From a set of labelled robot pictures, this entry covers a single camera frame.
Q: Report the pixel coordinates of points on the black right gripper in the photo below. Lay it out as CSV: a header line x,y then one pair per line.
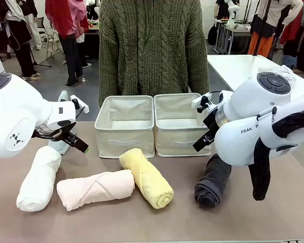
x,y
212,120

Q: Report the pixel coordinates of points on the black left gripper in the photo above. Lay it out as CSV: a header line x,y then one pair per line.
x,y
68,136

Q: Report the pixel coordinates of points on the green cone towel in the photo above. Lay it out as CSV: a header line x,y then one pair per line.
x,y
58,148

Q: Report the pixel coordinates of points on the dark grey towel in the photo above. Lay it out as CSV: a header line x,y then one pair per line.
x,y
212,182

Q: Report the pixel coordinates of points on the pink towel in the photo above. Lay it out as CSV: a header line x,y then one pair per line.
x,y
96,188

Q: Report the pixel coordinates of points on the white towel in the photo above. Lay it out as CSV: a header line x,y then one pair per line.
x,y
39,177

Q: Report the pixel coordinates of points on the yellow towel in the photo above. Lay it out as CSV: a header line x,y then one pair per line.
x,y
147,177

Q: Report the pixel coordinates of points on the small white background robot arm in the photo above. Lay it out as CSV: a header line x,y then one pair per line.
x,y
231,12

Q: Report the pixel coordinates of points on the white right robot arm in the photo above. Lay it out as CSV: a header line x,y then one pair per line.
x,y
245,136

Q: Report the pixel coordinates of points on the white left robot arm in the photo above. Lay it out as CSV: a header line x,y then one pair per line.
x,y
20,119

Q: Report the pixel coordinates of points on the beige fabric storage bin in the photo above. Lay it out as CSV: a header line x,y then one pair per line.
x,y
124,141
177,141

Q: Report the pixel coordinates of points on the white background table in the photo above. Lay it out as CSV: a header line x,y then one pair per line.
x,y
233,71

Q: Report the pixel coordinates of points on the person in green knit sweater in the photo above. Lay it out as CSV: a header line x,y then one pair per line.
x,y
152,50

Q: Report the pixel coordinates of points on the black hanging bag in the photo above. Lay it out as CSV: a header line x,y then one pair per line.
x,y
212,35

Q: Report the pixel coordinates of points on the grey background work table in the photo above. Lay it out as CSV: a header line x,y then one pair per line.
x,y
230,33

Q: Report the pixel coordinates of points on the person in red and pink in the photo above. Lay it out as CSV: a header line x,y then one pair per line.
x,y
68,30

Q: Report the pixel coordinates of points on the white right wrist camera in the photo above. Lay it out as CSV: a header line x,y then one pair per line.
x,y
201,100

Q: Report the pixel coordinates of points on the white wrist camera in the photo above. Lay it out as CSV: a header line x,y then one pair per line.
x,y
81,104
201,100

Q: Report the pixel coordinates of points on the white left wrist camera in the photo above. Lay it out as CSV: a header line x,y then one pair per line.
x,y
81,104

